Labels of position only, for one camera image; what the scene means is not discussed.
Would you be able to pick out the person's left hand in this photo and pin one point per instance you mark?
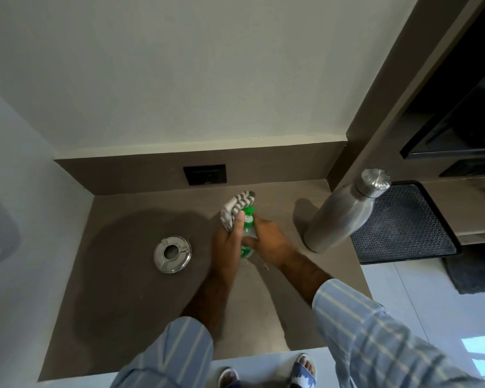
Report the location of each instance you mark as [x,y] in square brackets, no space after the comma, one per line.
[226,250]

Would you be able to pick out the person's right hand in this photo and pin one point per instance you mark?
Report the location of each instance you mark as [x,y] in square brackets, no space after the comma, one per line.
[268,244]

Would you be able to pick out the person's left thumb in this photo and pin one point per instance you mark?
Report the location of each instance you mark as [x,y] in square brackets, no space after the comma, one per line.
[238,224]

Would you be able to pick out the green spray bottle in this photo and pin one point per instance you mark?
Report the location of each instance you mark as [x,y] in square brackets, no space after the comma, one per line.
[248,234]

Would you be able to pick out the grey white striped cloth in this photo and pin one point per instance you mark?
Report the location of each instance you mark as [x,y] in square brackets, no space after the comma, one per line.
[234,208]

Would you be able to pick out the person's left forearm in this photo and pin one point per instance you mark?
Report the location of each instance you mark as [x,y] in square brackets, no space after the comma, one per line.
[210,299]

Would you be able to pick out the person's right forearm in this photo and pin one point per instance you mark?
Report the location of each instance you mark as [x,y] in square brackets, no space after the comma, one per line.
[307,270]

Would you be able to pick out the stainless steel water bottle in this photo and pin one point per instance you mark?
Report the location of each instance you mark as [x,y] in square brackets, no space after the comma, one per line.
[339,214]

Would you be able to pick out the person's left sandal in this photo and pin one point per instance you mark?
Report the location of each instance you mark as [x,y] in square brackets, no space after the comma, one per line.
[228,378]

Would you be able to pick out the person's sandal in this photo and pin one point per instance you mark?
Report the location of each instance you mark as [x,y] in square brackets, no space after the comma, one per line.
[228,378]
[304,371]

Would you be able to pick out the person's right sandal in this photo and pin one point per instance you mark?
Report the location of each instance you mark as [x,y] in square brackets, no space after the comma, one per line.
[304,371]

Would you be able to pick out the black rubber tray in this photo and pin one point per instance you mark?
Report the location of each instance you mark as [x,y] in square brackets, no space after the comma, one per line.
[404,224]

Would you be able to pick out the dark grey floor mat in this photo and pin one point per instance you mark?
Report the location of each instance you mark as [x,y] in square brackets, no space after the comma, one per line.
[475,272]

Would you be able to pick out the black television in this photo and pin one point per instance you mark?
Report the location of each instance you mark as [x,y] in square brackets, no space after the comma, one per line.
[456,117]

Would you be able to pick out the black wall socket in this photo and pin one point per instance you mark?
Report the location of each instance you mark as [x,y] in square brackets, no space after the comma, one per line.
[205,174]

